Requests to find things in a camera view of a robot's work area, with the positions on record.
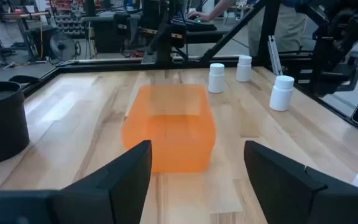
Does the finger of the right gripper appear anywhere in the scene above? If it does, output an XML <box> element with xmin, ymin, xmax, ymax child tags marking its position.
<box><xmin>113</xmin><ymin>12</ymin><xmax>132</xmax><ymax>38</ymax></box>
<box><xmin>170</xmin><ymin>24</ymin><xmax>188</xmax><ymax>49</ymax></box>

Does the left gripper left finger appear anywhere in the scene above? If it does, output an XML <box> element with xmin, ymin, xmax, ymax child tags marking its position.
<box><xmin>0</xmin><ymin>139</ymin><xmax>153</xmax><ymax>224</ymax></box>

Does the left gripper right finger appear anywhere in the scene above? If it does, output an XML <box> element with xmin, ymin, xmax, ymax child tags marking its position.
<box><xmin>243</xmin><ymin>139</ymin><xmax>358</xmax><ymax>224</ymax></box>

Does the orange translucent plastic basket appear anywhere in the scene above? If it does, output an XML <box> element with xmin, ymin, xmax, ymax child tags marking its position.
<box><xmin>121</xmin><ymin>83</ymin><xmax>217</xmax><ymax>174</ymax></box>

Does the black desk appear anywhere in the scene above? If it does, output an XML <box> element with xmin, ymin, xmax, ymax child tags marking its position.
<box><xmin>81</xmin><ymin>14</ymin><xmax>229</xmax><ymax>55</ymax></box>

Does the person's hand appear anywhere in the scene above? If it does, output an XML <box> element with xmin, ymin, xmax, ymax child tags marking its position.
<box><xmin>187</xmin><ymin>11</ymin><xmax>213</xmax><ymax>23</ymax></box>

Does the shelf with small bins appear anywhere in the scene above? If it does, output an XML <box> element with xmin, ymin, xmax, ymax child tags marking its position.
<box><xmin>53</xmin><ymin>0</ymin><xmax>85</xmax><ymax>35</ymax></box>

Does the black floor fan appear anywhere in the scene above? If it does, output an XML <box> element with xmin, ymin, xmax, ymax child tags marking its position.
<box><xmin>48</xmin><ymin>30</ymin><xmax>82</xmax><ymax>62</ymax></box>

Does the silver aluminium bar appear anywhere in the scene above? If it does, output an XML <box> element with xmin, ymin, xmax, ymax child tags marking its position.
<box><xmin>267</xmin><ymin>34</ymin><xmax>284</xmax><ymax>76</ymax></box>

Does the metal workbench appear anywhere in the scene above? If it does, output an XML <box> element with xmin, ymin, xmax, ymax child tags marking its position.
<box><xmin>0</xmin><ymin>11</ymin><xmax>52</xmax><ymax>60</ymax></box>

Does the person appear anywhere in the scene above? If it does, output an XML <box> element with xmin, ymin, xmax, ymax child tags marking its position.
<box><xmin>187</xmin><ymin>0</ymin><xmax>310</xmax><ymax>57</ymax></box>

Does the green plant in black pot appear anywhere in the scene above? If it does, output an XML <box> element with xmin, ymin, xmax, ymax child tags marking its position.
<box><xmin>0</xmin><ymin>81</ymin><xmax>30</xmax><ymax>166</ymax></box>

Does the black aluminium table frame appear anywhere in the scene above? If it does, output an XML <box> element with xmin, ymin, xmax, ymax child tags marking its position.
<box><xmin>22</xmin><ymin>0</ymin><xmax>358</xmax><ymax>141</ymax></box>

